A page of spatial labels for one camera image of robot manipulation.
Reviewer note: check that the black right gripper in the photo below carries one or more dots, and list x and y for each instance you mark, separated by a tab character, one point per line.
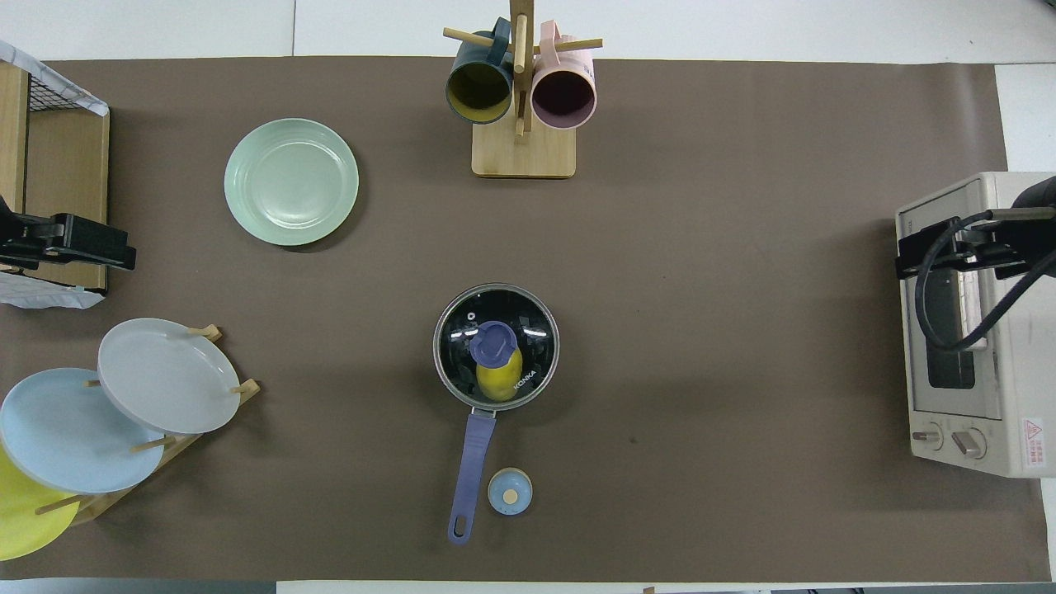
1002	247

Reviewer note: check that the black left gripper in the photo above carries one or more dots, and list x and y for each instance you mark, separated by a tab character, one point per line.
25	243

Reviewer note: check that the yellow potato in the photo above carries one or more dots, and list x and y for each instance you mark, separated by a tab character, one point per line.
499	384

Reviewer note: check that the grey plate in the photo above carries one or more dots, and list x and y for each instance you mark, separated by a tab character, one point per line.
165	375

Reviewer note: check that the light blue plate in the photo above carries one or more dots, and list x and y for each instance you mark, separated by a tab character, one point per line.
66	437

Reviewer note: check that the mint green plate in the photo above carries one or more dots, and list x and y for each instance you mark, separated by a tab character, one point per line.
291	181

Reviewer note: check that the wooden plate rack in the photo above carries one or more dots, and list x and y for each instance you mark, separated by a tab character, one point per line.
99	503

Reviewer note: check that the yellow plate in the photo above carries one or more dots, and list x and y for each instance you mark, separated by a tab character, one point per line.
25	520

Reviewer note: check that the white crumpled sheet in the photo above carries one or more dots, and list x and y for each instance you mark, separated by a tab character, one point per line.
49	295

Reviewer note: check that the wooden shelf boards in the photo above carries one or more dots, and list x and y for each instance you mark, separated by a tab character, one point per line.
66	165

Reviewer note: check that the beige toaster oven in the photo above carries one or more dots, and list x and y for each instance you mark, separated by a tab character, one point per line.
1015	371

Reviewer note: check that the white checked cloth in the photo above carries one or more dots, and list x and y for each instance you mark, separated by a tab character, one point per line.
74	92

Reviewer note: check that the brown paper table mat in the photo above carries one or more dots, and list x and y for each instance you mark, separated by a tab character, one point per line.
701	371

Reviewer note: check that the pink mug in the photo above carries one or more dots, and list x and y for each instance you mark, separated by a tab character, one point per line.
563	95

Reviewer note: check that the wooden mug tree stand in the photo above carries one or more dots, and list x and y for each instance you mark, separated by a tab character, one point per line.
524	153

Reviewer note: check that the dark teal mug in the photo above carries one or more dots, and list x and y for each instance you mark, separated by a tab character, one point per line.
478	91

